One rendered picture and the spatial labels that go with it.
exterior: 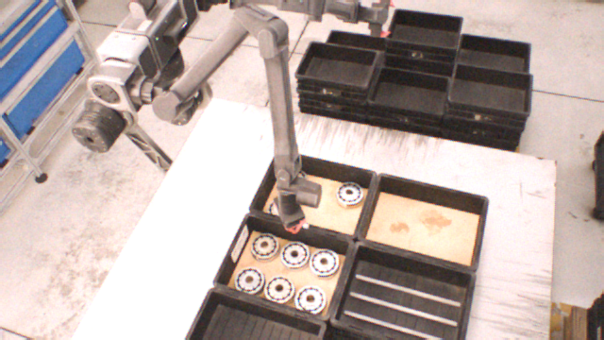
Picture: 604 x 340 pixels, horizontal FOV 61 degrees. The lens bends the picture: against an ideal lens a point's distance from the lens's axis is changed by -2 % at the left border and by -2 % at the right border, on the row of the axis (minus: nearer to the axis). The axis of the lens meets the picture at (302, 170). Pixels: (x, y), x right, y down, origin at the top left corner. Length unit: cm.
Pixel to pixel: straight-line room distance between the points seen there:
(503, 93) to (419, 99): 44
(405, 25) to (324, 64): 59
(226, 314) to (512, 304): 99
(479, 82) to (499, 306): 138
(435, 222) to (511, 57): 163
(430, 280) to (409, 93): 143
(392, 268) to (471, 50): 183
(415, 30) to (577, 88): 120
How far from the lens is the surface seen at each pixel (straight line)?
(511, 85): 296
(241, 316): 178
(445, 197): 193
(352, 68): 298
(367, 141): 232
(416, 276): 182
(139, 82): 155
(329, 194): 198
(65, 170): 359
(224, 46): 137
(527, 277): 205
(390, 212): 194
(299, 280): 181
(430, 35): 323
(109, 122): 232
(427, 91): 303
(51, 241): 329
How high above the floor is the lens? 245
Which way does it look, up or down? 52 degrees down
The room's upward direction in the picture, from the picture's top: 7 degrees counter-clockwise
